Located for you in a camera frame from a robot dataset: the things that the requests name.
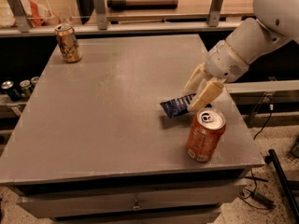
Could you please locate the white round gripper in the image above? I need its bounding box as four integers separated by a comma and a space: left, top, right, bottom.
182, 40, 249, 112

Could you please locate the blue rxbar blueberry wrapper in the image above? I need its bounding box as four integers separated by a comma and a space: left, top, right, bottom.
161, 93, 195, 119

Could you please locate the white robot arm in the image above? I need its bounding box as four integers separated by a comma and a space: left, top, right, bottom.
183, 0, 299, 112

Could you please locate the red coke can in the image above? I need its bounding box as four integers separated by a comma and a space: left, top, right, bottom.
186, 107, 226, 162

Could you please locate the gold brown drink can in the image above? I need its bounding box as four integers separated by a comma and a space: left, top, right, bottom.
54, 23, 81, 63

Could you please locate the grey can on shelf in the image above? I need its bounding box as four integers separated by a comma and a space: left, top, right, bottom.
30, 77, 39, 87

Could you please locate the green can on shelf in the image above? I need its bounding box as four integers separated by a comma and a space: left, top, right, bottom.
20, 79, 34, 97

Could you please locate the dark blue can on shelf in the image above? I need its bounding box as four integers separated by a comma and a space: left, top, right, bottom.
1, 80, 21, 102

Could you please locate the black metal bar on floor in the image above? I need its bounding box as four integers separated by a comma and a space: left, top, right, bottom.
264, 149, 299, 224

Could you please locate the metal drawer knob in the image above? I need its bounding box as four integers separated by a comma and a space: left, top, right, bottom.
132, 197, 142, 211

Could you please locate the orange white snack bag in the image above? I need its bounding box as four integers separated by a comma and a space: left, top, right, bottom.
21, 0, 61, 27

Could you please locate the grey cabinet drawer front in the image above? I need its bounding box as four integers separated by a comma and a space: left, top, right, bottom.
18, 178, 246, 218

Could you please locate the black power adapter with cable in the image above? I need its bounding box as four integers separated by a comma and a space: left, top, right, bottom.
237, 171, 277, 211

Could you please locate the middle metal bracket post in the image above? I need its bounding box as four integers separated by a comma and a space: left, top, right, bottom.
93, 0, 107, 30

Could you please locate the left metal bracket post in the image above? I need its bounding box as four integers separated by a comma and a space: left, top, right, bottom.
7, 0, 32, 33

